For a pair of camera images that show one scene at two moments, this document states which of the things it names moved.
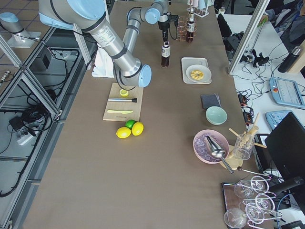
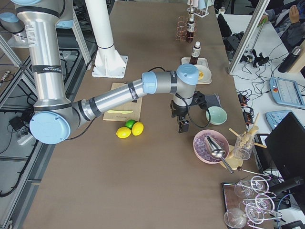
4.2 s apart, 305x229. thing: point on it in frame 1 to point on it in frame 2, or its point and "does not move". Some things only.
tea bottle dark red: [166, 52] to [196, 51]
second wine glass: [262, 203] does not move
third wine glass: [257, 214] does not move
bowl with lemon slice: [198, 73] does not move
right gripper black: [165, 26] to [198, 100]
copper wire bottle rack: [187, 29] does not move
